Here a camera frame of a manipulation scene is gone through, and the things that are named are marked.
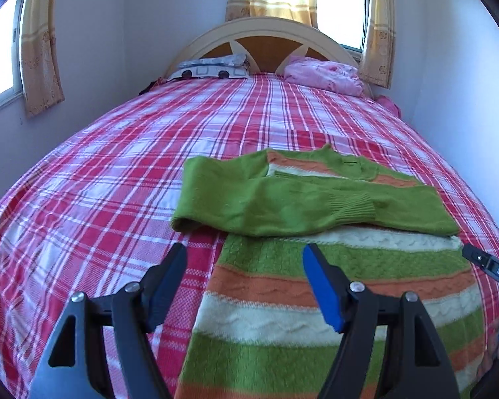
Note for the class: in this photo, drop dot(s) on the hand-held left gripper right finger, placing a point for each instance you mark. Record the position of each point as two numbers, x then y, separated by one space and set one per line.
322 286

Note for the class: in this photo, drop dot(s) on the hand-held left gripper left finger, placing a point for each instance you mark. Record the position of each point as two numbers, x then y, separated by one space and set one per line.
170 276

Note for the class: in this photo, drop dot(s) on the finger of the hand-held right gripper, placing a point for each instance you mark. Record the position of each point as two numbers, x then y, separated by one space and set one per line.
492 266

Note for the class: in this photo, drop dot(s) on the green striped knit sweater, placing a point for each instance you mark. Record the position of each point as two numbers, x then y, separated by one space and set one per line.
299 266

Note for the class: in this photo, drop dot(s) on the red plaid bed sheet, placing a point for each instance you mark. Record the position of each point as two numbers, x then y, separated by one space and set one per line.
108 191

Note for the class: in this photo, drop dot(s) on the pink cloth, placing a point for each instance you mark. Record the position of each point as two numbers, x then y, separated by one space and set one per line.
389 106

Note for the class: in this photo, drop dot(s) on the dark cloth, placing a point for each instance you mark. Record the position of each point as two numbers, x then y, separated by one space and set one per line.
151 86

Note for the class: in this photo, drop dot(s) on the pink floral pillow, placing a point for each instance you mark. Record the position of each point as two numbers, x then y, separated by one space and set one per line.
324 75

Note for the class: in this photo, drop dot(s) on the white patterned pillow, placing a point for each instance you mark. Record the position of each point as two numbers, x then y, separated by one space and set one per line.
210 67

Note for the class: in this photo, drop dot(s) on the cream wooden headboard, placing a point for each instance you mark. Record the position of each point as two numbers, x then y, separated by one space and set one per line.
270 43

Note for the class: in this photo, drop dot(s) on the white framed window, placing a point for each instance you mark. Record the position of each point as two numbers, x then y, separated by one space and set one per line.
343 6
0 54

